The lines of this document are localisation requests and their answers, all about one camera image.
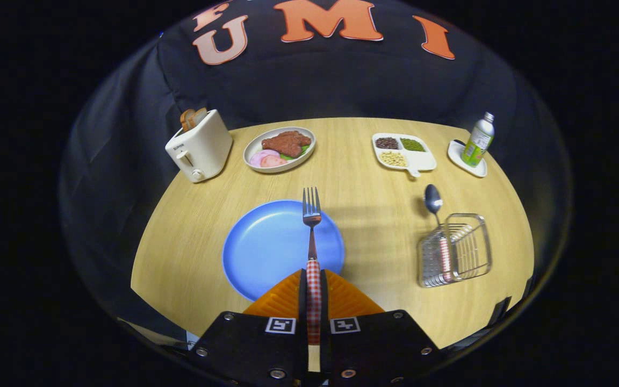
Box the metal wire basket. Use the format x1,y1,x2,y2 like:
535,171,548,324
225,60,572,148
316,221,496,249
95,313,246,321
417,213,493,288

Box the cream white toaster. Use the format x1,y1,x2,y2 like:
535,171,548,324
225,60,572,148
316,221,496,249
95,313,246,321
165,110,233,183

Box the white oval food plate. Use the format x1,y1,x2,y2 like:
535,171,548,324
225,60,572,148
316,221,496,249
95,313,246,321
243,127,316,174

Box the spoon with red checked handle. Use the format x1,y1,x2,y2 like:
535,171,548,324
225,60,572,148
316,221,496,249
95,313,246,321
424,184,453,283

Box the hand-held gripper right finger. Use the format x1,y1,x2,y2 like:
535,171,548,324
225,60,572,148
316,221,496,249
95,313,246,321
319,269,442,385

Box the silver bottle with green label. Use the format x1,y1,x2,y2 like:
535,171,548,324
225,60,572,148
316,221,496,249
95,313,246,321
461,112,495,167

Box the pink ham slices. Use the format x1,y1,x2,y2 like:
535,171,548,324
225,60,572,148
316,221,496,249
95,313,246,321
249,149,287,168

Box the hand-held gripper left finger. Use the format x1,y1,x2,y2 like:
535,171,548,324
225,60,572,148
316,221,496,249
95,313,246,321
188,269,309,385

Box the brown meat pieces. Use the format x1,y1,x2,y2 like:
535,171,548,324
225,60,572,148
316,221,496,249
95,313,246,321
261,131,312,158

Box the green lettuce leaf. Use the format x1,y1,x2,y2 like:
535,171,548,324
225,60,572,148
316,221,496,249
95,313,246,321
280,144,311,161

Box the blue round plate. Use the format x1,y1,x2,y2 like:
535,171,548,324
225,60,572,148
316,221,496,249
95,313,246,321
222,200,346,302

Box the small white square dish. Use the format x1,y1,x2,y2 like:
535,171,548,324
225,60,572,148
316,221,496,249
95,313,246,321
448,140,488,178

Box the fork with red checked handle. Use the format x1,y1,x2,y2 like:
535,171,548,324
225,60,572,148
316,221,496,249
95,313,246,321
303,187,322,345

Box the white divided snack dish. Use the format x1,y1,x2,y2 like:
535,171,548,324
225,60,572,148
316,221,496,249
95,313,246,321
372,133,437,178

